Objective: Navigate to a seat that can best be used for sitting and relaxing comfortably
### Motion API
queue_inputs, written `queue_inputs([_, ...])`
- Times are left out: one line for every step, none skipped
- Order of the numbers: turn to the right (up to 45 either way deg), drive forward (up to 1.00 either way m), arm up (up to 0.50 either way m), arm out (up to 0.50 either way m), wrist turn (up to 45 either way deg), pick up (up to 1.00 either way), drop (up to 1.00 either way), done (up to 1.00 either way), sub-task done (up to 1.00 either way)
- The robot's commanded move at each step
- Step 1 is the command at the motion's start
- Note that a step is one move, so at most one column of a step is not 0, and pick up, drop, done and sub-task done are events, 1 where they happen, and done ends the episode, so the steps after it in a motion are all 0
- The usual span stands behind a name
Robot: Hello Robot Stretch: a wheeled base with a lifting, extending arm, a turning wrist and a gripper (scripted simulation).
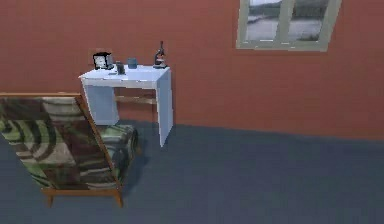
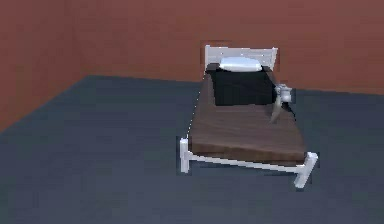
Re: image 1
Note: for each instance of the black microscope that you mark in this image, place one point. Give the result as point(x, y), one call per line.
point(160, 57)

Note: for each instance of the white desk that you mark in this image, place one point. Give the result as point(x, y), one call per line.
point(133, 76)

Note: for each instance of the grey blue cup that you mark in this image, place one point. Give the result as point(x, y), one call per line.
point(132, 63)

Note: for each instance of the grey framed window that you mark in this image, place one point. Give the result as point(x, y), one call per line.
point(286, 25)

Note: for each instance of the patterned wooden frame armchair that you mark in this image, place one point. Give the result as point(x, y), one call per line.
point(63, 150)

